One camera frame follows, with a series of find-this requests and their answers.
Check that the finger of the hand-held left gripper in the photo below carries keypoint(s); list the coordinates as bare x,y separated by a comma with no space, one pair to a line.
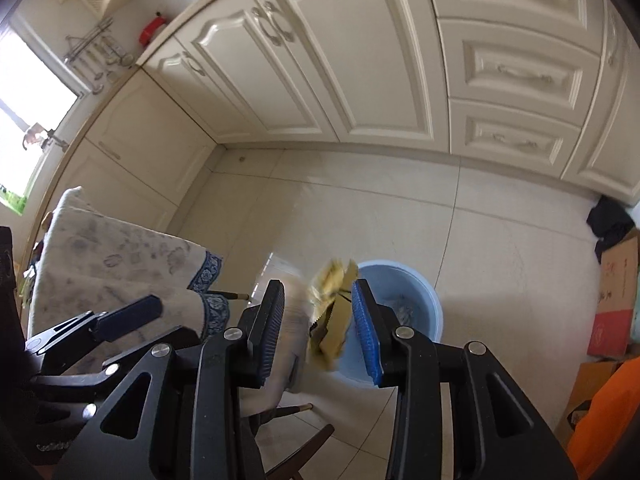
130,312
145,347

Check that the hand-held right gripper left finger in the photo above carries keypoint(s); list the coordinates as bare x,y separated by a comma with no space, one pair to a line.
267,340

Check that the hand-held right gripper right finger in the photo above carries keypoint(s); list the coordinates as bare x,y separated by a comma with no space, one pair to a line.
365,335

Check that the blue plastic bucket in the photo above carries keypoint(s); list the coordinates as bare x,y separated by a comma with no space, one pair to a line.
417,310

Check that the yellow snack wrapper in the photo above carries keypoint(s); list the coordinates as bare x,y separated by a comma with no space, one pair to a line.
330,285

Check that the dark wooden table base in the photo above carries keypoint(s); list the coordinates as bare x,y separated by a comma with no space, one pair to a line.
300,450

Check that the green dish soap bottle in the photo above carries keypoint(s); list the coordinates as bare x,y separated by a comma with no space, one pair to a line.
14,202

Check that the plain brown cardboard box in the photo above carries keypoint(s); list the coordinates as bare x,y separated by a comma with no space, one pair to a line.
582,395

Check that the hanging steel ladle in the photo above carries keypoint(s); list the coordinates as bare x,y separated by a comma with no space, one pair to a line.
92,82

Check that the hanging steel kitchen utensil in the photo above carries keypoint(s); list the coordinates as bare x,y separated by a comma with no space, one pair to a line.
114,57
102,70
126,57

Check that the red printed cardboard box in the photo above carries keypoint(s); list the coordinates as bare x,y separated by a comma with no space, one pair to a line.
617,305

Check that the white framed window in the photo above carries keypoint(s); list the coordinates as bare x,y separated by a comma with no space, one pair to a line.
30,75

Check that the black cloth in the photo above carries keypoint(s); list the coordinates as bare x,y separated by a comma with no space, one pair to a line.
607,225

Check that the orange garment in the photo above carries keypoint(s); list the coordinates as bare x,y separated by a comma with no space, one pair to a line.
615,430

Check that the cream stove base cabinet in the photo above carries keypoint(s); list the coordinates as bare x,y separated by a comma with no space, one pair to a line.
325,60

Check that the red pot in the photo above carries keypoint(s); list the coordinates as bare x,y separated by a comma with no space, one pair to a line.
150,30

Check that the steel wall utensil rack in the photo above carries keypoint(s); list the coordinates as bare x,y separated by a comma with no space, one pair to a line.
92,35

